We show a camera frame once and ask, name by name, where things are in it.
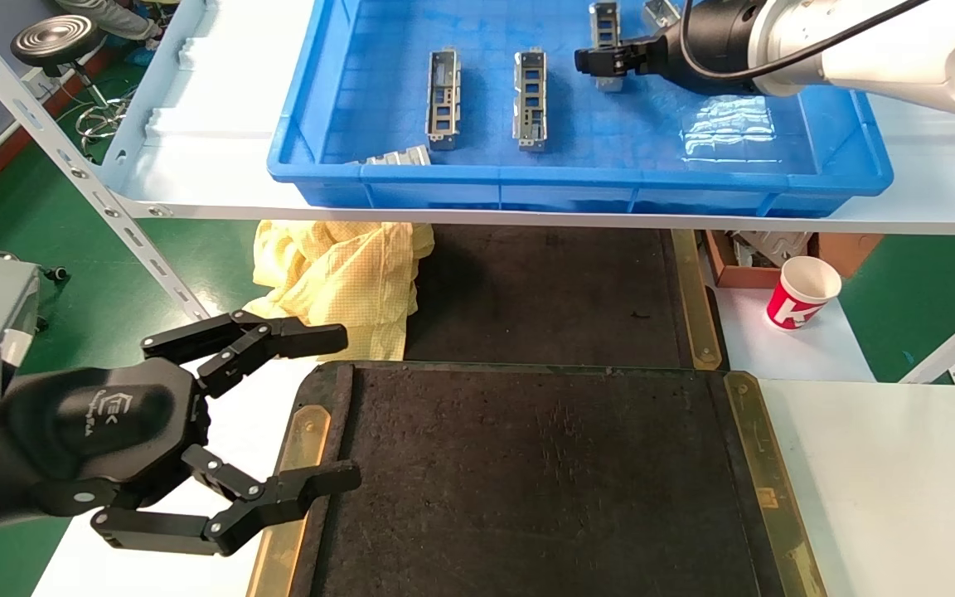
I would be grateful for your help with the clear plastic film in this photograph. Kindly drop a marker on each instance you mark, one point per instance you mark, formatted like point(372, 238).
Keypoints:
point(730, 128)

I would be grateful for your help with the black caster wheel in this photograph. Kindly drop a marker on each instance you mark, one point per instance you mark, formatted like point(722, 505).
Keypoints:
point(57, 273)

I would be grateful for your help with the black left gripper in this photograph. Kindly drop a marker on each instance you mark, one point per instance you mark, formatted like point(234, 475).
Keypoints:
point(104, 423)

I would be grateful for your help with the black round stool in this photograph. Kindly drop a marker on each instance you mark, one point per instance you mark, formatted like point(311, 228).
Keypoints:
point(59, 40)

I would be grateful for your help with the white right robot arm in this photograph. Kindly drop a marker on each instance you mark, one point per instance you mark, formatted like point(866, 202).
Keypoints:
point(900, 62)

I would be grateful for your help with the red and white paper cup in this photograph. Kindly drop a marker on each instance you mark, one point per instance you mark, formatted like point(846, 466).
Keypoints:
point(801, 298)

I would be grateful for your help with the grey metal bracket part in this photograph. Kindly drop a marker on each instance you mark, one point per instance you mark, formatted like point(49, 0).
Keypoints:
point(444, 99)
point(658, 12)
point(399, 157)
point(530, 104)
point(603, 21)

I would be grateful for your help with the black container with brass edges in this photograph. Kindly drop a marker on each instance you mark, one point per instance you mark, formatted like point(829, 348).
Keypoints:
point(527, 481)
point(544, 290)

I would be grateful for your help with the yellow cloth garment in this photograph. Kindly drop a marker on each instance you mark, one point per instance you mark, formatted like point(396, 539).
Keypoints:
point(345, 278)

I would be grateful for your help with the scrap metal parts pile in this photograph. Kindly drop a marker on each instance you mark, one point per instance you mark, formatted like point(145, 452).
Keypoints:
point(768, 247)

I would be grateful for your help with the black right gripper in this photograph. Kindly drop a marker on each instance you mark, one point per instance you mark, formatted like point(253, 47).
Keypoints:
point(718, 41)

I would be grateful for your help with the brown cardboard box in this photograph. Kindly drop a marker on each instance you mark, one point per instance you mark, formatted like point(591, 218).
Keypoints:
point(846, 249)

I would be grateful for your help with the blue plastic tray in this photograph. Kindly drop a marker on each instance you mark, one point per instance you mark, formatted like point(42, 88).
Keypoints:
point(585, 133)

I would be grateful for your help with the person in grey clothes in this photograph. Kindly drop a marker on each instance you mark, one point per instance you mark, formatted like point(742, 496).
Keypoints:
point(113, 15)

